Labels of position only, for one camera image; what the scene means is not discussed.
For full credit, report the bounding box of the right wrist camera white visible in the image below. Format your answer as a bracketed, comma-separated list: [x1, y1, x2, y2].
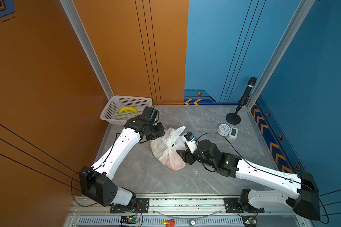
[182, 132, 198, 154]

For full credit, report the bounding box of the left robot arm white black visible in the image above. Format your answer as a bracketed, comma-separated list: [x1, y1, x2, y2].
[78, 107, 165, 210]

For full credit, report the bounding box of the red yellow button box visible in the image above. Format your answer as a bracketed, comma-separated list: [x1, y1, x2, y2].
[162, 220, 175, 227]

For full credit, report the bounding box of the white plastic bag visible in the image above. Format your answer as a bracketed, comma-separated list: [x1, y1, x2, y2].
[150, 126, 186, 161]

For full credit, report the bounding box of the round white clock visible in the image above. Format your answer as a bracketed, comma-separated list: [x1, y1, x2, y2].
[217, 124, 231, 137]

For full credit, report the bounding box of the orange fruit in bag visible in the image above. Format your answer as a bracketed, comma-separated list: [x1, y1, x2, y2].
[160, 153, 186, 171]

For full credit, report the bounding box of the yellow banana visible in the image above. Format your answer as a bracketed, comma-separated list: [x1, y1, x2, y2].
[118, 107, 138, 115]

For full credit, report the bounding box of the white plastic basket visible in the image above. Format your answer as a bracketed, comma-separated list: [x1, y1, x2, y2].
[100, 96, 153, 125]

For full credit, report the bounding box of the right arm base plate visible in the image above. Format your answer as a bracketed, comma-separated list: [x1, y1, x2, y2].
[224, 198, 265, 213]

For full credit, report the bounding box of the black microphone on stand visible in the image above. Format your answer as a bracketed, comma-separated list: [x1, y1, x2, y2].
[226, 77, 257, 125]

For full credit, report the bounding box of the aluminium front rail frame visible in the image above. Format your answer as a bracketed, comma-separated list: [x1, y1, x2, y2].
[64, 194, 313, 227]

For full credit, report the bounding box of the small white digital timer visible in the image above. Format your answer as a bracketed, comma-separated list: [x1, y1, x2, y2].
[228, 127, 238, 140]

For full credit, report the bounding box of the green circuit board left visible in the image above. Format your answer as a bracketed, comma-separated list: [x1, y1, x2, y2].
[119, 216, 141, 227]

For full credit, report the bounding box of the circuit board right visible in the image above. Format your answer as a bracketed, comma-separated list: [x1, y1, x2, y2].
[242, 217, 257, 227]

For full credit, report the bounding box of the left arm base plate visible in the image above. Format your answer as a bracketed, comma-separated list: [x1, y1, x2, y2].
[110, 198, 150, 214]

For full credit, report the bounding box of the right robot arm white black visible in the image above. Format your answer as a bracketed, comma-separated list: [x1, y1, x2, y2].
[177, 139, 321, 221]

